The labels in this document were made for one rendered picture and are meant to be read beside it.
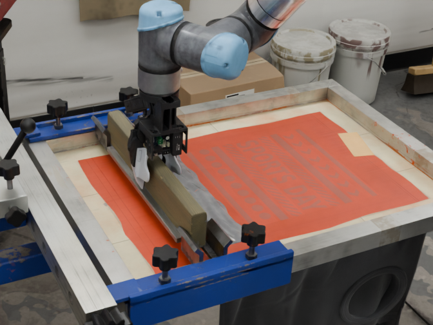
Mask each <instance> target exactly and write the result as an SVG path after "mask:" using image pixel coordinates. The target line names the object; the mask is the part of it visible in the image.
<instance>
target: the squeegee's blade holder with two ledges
mask: <svg viewBox="0 0 433 325"><path fill-rule="evenodd" d="M107 152H108V153H109V154H110V156H111V157H112V159H113V160H114V161H115V162H116V164H117V165H118V167H119V168H120V169H121V170H122V172H123V173H124V174H125V176H126V177H127V178H128V180H129V181H130V183H132V185H133V186H134V188H135V189H136V190H137V191H138V193H139V194H140V196H141V197H142V198H143V199H144V201H145V202H146V204H147V205H148V206H149V207H150V209H151V210H152V212H153V213H154V214H155V215H156V217H157V218H158V220H159V221H160V222H161V223H162V225H163V226H164V227H165V229H166V230H167V231H168V233H169V234H170V235H171V236H172V238H173V239H174V241H175V242H176V243H180V242H181V234H180V233H179V232H178V230H177V229H176V227H175V226H174V225H173V223H172V222H171V221H170V219H169V218H168V217H167V215H166V214H165V213H164V212H163V211H162V209H161V208H160V206H159V205H158V204H157V203H156V201H155V200H154V198H153V197H152V196H151V195H150V194H149V192H148V191H147V189H145V187H144V189H141V188H140V186H139V185H138V183H137V182H136V180H135V176H134V174H133V172H132V170H131V169H130V167H129V166H128V165H127V164H126V163H125V161H124V160H123V158H122V157H121V156H120V155H119V153H118V152H117V151H116V149H115V148H114V147H113V146H109V147H107Z"/></svg>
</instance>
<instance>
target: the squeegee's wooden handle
mask: <svg viewBox="0 0 433 325"><path fill-rule="evenodd" d="M130 130H134V127H133V125H132V124H131V123H130V122H129V121H128V120H127V118H125V116H124V115H123V114H122V112H121V111H119V110H117V111H112V112H109V113H108V132H109V133H110V146H113V147H114V148H115V149H116V151H117V152H118V153H119V155H120V156H121V157H122V158H123V160H124V161H125V163H126V164H127V165H128V166H129V167H130V169H131V170H132V167H131V163H130V158H129V155H128V149H127V145H128V139H129V137H130V133H131V131H130ZM147 166H148V170H149V181H148V182H145V184H144V187H145V189H147V191H148V192H149V194H150V195H151V196H152V197H153V198H154V200H155V201H156V203H157V204H158V205H159V206H160V208H161V209H162V211H163V212H164V213H165V214H166V215H167V217H168V218H169V219H170V221H171V222H172V223H173V225H174V226H175V227H176V229H177V228H178V227H179V226H181V227H182V228H183V229H185V230H186V231H187V232H188V233H189V235H190V236H191V238H192V239H193V240H194V241H195V242H196V244H197V245H198V247H199V248H201V247H204V246H206V224H207V213H206V212H205V210H204V209H203V208H202V207H201V205H199V203H198V202H197V201H196V200H195V199H194V197H193V196H192V195H191V194H190V193H189V192H188V191H187V189H186V188H185V187H184V186H183V184H182V183H181V182H180V181H179V180H178V179H177V178H176V176H175V175H174V174H173V173H172V171H171V170H170V169H169V168H168V167H167V166H166V165H165V163H164V162H163V161H162V160H161V158H160V157H159V156H158V155H157V156H153V161H152V160H151V159H150V158H148V160H147ZM132 171H133V170H132Z"/></svg>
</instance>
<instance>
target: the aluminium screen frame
mask: <svg viewBox="0 0 433 325"><path fill-rule="evenodd" d="M323 100H327V101H329V102H330V103H331V104H333V105H334V106H335V107H337V108H338V109H339V110H341V111H342V112H343V113H344V114H346V115H347V116H349V117H350V118H351V119H352V120H353V121H355V122H356V123H358V124H359V125H360V126H362V127H363V128H364V129H366V130H367V131H368V132H370V133H371V134H373V136H375V137H376V138H378V139H379V140H380V141H381V142H383V143H384V144H386V145H387V146H388V147H389V148H391V149H392V150H394V151H395V152H396V153H397V154H399V155H400V156H402V158H404V159H405V160H407V161H408V162H409V163H410V164H412V165H413V166H415V167H416V168H417V169H419V170H420V171H421V172H423V173H424V174H425V175H427V176H428V177H429V178H431V179H432V180H433V151H432V150H431V149H430V148H428V147H427V146H425V145H424V144H423V143H421V142H420V141H418V140H417V139H416V138H414V137H413V136H411V135H410V134H409V133H407V132H406V131H405V130H403V129H402V128H400V127H399V126H398V125H396V124H394V123H393V122H392V121H390V120H389V119H388V118H386V117H385V116H384V115H382V114H380V113H379V112H378V111H376V110H375V109H374V108H372V107H371V106H369V105H368V104H367V103H365V102H364V101H362V100H361V99H360V98H358V97H357V96H355V95H354V94H353V93H351V92H350V91H348V90H347V89H346V88H344V87H343V86H342V85H340V84H338V83H337V82H336V81H334V80H333V79H328V80H324V81H317V82H313V83H307V84H300V85H296V86H290V87H285V88H279V89H275V90H268V91H264V92H258V93H254V94H247V95H241V96H237V97H230V98H226V99H220V100H216V101H209V102H205V103H198V104H192V105H188V106H181V107H179V108H177V117H178V118H179V119H180V120H181V121H182V122H183V123H184V124H185V125H186V126H187V127H190V126H196V125H200V124H206V123H212V122H216V121H222V120H226V119H232V118H235V117H242V116H246V115H252V114H256V113H262V112H268V111H271V110H277V109H281V108H288V107H292V106H298V105H301V104H307V103H313V102H317V101H323ZM23 141H24V148H25V150H26V152H27V154H28V155H29V157H30V158H31V160H32V162H33V163H34V165H35V167H36V168H37V171H38V172H39V174H40V175H41V177H42V178H43V181H44V182H45V184H46V185H47V187H48V189H49V191H50V192H51V194H52V195H53V198H54V199H55V201H56V202H57V204H58V205H59V207H60V209H61V211H62V212H63V214H64V216H65V217H66V219H67V221H68V222H69V224H70V226H71V227H72V229H73V231H74V232H75V234H76V236H77V238H78V239H79V241H80V243H81V244H82V246H83V248H84V249H85V251H86V253H87V254H88V256H89V258H90V260H91V261H92V263H93V265H94V266H95V268H96V270H97V271H98V273H99V275H100V276H101V278H102V280H103V281H104V283H105V285H106V286H108V285H110V284H115V283H118V282H122V281H126V280H129V279H134V277H133V275H132V274H131V273H130V271H129V269H128V268H127V266H126V265H125V263H124V262H123V260H122V259H121V257H120V255H119V254H118V253H117V251H116V249H115V248H114V246H113V244H112V243H111V242H110V240H109V238H108V237H107V235H106V234H105V232H104V231H103V229H102V228H101V226H100V224H99V223H98V222H97V220H96V218H95V217H94V215H93V213H92V212H91V211H90V209H89V207H88V206H87V204H86V203H85V201H84V200H83V198H82V197H81V195H80V193H79V192H78V191H77V189H76V187H75V186H74V184H73V183H72V181H71V180H70V178H69V176H68V175H67V173H66V172H65V170H64V169H63V167H62V166H61V164H60V162H59V161H58V160H57V158H56V156H55V155H54V154H55V153H59V152H65V151H69V150H75V149H79V148H85V147H89V146H95V145H98V144H101V143H100V142H99V140H98V139H97V138H96V136H95V131H92V132H85V133H79V134H75V135H69V136H65V137H58V138H54V139H48V140H44V141H38V142H34V143H30V142H29V140H28V139H27V138H25V139H23ZM430 231H433V202H432V203H429V204H425V205H422V206H418V207H415V208H411V209H408V210H403V211H401V212H397V213H392V214H390V215H386V216H382V217H378V218H375V219H371V220H368V221H364V222H360V223H358V224H353V225H350V226H346V227H343V228H339V229H336V230H332V231H328V232H325V233H321V234H318V235H313V236H311V237H307V238H304V239H300V240H297V241H293V242H288V243H285V244H284V246H285V247H286V248H287V249H288V250H289V249H292V250H293V251H294V257H293V267H292V272H291V273H293V272H296V271H300V270H304V269H306V268H310V267H313V266H317V265H319V264H323V263H326V262H330V261H334V260H336V259H340V258H343V257H347V256H350V255H354V254H356V253H360V252H363V251H367V250H371V249H373V248H377V247H380V246H384V245H387V244H390V243H393V242H397V241H401V240H403V239H408V238H411V237H414V236H417V235H421V234H424V233H427V232H430Z"/></svg>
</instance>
